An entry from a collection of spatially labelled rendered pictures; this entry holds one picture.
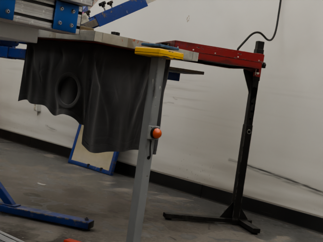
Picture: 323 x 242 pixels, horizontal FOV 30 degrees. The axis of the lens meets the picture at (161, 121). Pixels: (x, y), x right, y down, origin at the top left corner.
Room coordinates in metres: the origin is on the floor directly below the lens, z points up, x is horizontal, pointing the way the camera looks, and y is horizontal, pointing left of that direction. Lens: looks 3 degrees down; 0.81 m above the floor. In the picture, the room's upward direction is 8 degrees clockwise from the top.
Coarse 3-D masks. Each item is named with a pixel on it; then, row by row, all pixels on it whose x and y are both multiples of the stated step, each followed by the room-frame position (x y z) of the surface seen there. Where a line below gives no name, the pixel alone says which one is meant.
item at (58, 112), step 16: (32, 48) 2.63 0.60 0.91; (48, 48) 2.53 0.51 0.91; (64, 48) 2.45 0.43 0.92; (80, 48) 2.38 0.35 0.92; (32, 64) 2.63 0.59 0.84; (48, 64) 2.54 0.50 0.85; (64, 64) 2.44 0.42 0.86; (80, 64) 2.37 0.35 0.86; (32, 80) 2.61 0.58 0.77; (48, 80) 2.53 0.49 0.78; (64, 80) 2.45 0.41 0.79; (80, 80) 2.37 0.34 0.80; (32, 96) 2.60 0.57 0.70; (48, 96) 2.53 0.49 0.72; (64, 96) 2.44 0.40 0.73; (80, 96) 2.35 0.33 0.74; (64, 112) 2.41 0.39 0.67; (80, 112) 2.38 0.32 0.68
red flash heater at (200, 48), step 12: (180, 48) 3.53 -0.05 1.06; (192, 48) 3.55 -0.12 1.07; (204, 48) 3.57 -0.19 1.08; (216, 48) 3.59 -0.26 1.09; (204, 60) 3.72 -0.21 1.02; (216, 60) 3.60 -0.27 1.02; (228, 60) 3.62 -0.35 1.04; (240, 60) 3.64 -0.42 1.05; (252, 60) 3.66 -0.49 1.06; (252, 72) 3.89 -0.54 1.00
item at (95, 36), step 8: (40, 32) 2.46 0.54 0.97; (48, 32) 2.42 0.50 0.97; (80, 32) 2.27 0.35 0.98; (88, 32) 2.24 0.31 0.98; (96, 32) 2.22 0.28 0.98; (80, 40) 2.31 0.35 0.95; (88, 40) 2.24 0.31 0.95; (96, 40) 2.22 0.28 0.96; (104, 40) 2.25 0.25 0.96; (112, 40) 2.28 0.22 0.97; (120, 40) 2.31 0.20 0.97; (128, 40) 2.33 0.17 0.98; (136, 40) 2.36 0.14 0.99; (184, 56) 2.57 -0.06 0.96; (192, 56) 2.61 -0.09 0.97
